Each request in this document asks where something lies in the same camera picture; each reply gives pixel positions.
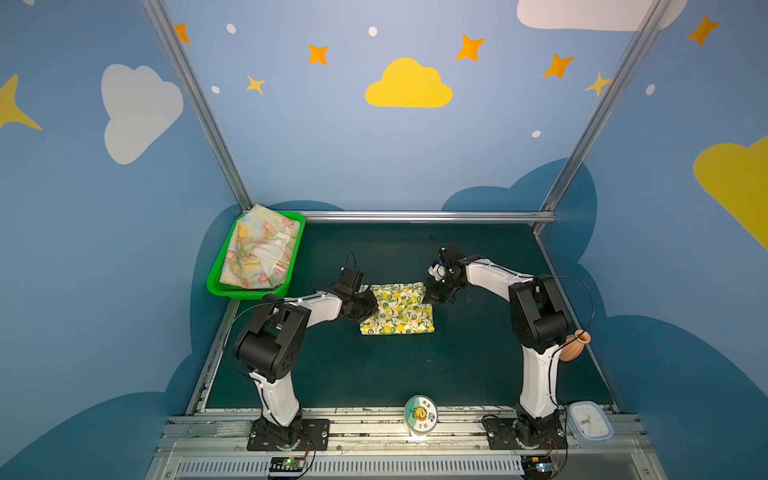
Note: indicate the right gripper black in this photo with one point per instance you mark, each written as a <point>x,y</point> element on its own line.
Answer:
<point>437,291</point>

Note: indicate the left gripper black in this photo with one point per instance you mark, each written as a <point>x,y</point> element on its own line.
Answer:
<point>365,303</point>

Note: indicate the lemon print skirt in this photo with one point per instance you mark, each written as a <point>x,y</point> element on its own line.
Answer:
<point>401,311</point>

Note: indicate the pastel floral skirt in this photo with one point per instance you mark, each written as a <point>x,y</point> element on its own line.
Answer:
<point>260,250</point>

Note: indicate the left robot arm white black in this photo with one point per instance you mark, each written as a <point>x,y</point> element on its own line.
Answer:
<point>268,348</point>

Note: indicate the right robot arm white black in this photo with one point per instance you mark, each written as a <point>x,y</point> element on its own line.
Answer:
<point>540,324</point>

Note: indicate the round white green tape dispenser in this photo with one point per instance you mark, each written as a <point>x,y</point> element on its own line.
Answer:
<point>420,415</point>

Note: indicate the green plastic basket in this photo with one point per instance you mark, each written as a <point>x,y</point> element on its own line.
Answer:
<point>217,288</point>

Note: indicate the small terracotta cup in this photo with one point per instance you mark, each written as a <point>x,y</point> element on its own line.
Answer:
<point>574,345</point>

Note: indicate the left green circuit board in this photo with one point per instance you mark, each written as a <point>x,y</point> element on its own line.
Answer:
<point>286,467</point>

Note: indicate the green circuit board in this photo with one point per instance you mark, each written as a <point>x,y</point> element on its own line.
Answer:
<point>536,468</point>
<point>286,467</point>

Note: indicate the white square clock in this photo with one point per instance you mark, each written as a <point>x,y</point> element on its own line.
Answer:
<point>588,422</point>

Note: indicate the right green circuit board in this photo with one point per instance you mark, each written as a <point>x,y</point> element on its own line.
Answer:
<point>536,468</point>

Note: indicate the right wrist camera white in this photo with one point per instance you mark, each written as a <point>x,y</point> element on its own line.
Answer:
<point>437,271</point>

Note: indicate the rear aluminium frame bar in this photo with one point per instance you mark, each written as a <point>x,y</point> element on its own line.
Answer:
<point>443,217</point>

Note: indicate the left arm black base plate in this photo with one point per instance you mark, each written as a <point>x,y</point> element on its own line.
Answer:
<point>312,435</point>

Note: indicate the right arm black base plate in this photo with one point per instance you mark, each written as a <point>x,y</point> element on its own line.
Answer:
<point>501,435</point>

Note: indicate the aluminium rail base frame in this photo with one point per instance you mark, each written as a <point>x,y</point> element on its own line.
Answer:
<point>374,443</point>

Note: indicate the right aluminium frame post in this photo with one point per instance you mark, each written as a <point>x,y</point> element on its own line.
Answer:
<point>642,40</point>

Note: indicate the aluminium frame post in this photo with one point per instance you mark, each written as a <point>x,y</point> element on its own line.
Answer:
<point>642,40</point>
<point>161,20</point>

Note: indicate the left aluminium frame post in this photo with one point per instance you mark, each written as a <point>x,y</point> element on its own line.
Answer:
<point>161,20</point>

